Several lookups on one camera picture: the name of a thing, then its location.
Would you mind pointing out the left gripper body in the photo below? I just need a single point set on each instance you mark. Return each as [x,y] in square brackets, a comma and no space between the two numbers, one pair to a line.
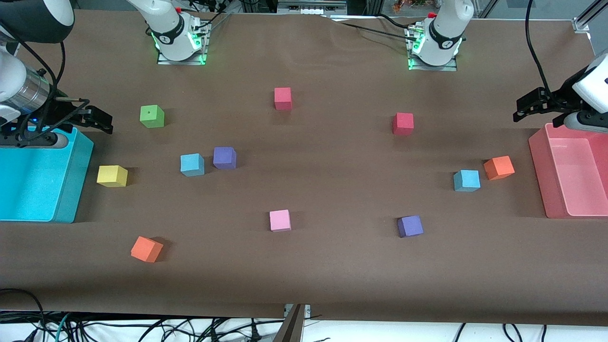
[559,101]

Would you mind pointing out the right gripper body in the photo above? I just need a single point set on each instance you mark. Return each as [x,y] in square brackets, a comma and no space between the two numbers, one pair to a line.
[58,113]

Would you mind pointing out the light blue foam cube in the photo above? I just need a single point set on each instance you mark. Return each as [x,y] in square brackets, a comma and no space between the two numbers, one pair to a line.
[191,164]
[466,180]

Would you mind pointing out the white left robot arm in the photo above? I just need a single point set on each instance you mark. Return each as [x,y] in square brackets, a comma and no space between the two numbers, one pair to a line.
[441,42]

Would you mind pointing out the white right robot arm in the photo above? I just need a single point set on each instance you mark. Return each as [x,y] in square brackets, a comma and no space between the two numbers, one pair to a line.
[168,35]

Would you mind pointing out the green foam cube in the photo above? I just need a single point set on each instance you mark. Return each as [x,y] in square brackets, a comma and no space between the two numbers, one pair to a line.
[151,117]

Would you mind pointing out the yellow foam cube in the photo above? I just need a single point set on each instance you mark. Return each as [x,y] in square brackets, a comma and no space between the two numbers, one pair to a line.
[111,175]

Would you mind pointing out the orange foam cube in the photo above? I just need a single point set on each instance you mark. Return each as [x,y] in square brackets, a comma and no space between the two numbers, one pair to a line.
[498,167]
[146,249]

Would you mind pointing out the cyan plastic bin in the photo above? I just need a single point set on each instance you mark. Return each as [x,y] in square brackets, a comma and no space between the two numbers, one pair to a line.
[33,185]

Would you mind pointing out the pink plastic bin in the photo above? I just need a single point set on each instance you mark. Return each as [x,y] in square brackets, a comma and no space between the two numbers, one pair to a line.
[579,180]

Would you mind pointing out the purple foam cube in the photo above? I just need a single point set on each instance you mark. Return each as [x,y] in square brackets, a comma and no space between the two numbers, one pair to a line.
[224,157]
[410,226]

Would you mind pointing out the red foam cube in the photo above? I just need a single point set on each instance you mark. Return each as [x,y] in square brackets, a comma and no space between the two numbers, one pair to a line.
[403,123]
[282,98]

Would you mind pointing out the orange background clutter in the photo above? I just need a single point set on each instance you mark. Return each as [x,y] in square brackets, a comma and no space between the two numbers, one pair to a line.
[403,5]

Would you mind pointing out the pink foam cube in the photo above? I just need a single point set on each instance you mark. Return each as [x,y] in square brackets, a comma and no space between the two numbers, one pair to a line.
[280,220]

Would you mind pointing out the grey equipment box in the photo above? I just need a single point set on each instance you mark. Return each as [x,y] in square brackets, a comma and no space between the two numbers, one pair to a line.
[308,9]

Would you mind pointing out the brown paper table cover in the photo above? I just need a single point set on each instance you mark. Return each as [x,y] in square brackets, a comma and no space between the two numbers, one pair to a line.
[332,266]

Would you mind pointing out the dark brown beam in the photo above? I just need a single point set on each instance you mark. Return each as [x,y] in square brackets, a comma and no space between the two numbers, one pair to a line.
[290,327]

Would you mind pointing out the aluminium frame profile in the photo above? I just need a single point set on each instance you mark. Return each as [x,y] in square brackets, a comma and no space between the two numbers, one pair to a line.
[582,23]

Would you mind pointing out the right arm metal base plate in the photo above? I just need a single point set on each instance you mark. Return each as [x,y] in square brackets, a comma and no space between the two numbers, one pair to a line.
[183,61]

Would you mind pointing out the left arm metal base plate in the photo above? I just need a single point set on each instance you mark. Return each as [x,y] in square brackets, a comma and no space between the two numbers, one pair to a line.
[434,68]

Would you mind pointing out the silver metal bracket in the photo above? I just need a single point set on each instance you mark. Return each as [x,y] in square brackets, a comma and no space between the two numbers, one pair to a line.
[306,309]

